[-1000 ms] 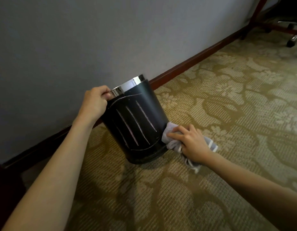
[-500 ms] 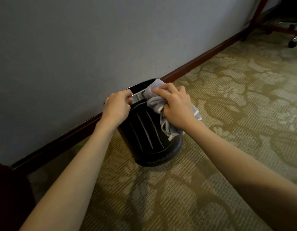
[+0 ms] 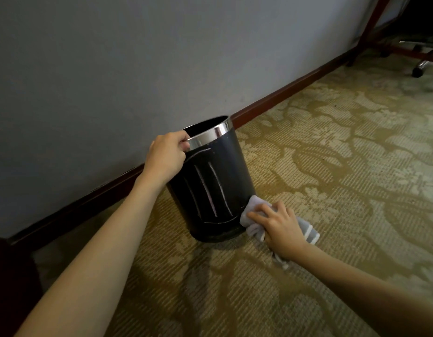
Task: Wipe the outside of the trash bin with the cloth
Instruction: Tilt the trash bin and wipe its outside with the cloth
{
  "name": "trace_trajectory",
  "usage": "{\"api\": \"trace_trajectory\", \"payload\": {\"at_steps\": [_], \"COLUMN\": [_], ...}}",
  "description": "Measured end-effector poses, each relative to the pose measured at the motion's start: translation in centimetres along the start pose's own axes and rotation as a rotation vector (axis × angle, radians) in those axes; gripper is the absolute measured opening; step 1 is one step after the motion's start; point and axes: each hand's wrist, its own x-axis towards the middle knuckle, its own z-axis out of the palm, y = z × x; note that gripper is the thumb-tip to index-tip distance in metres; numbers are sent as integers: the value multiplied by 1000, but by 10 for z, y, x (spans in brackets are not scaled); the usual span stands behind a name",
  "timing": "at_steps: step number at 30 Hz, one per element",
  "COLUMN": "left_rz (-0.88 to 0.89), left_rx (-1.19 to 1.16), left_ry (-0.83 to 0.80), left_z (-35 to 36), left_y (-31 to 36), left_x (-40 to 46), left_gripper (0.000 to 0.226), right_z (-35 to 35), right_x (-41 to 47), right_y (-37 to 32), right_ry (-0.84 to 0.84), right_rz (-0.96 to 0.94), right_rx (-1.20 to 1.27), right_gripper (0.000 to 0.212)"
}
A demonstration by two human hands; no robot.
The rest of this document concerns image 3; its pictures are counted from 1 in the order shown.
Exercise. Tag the person's right hand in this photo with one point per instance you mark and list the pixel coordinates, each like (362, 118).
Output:
(283, 231)

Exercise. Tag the person's left hand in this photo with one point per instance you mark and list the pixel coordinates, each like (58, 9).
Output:
(164, 157)

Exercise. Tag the grey cleaning cloth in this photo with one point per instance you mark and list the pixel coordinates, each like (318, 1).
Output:
(251, 205)

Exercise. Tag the black waste bin chrome rim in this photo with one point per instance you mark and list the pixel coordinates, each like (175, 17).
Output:
(230, 171)

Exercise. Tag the person's left forearm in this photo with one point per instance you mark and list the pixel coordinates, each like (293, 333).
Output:
(86, 270)

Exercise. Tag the person's right forearm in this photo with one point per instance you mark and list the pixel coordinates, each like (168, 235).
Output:
(370, 294)

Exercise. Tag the dark wooden baseboard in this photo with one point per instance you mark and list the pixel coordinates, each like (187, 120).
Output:
(290, 91)

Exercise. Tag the dark red wooden cabinet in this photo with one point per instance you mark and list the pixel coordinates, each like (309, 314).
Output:
(9, 294)

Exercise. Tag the office chair wheeled base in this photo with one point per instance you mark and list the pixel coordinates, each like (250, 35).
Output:
(417, 72)

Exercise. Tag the dark red wooden desk frame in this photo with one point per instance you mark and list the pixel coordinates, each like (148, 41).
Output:
(376, 17)

